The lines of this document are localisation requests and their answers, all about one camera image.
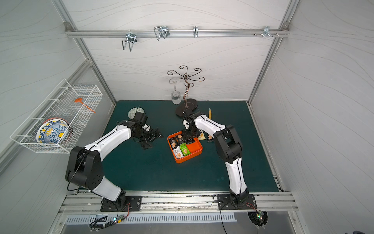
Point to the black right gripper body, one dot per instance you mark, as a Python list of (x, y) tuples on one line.
[(189, 137)]

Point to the metal loop hook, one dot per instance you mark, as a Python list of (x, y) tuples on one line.
[(161, 32)]

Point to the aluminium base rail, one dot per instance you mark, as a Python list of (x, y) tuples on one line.
[(84, 203)]

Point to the metal bracket hook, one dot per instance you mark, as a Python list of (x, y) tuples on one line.
[(267, 32)]

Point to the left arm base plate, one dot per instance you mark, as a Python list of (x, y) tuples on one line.
[(127, 203)]

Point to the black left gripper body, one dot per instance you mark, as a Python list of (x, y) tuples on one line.
[(150, 137)]

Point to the white vented cable duct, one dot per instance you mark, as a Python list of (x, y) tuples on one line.
[(215, 217)]

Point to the small metal hook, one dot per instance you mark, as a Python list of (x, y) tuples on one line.
[(195, 31)]

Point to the dark metal cup stand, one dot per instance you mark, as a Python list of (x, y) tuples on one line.
[(188, 104)]

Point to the metal double hook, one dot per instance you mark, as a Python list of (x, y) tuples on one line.
[(129, 41)]

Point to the white cookie packet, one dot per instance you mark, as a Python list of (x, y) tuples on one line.
[(178, 153)]

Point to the black cookie packet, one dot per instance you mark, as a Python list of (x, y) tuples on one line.
[(210, 138), (180, 139), (173, 142)]

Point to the orange storage box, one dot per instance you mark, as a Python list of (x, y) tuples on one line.
[(193, 145)]

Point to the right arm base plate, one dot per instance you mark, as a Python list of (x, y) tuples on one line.
[(230, 202)]

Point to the aluminium top rail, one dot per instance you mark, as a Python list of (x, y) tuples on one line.
[(174, 33)]

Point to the blue yellow patterned plate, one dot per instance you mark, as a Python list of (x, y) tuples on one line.
[(52, 131)]

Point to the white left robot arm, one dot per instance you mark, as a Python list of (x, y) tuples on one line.
[(85, 168)]

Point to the yellow cookie packet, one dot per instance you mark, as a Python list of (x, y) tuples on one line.
[(202, 136)]

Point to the clear wine glass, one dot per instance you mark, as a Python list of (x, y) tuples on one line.
[(175, 95)]

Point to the yellow plastic knife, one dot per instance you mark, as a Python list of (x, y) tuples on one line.
[(210, 114)]

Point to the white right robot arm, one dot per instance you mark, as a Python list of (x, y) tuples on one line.
[(228, 147)]

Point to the white wire basket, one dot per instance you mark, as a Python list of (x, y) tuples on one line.
[(59, 104)]

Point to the green patterned bowl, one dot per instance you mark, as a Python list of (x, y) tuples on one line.
[(133, 111)]

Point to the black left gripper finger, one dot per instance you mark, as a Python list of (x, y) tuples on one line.
[(157, 133), (146, 145)]

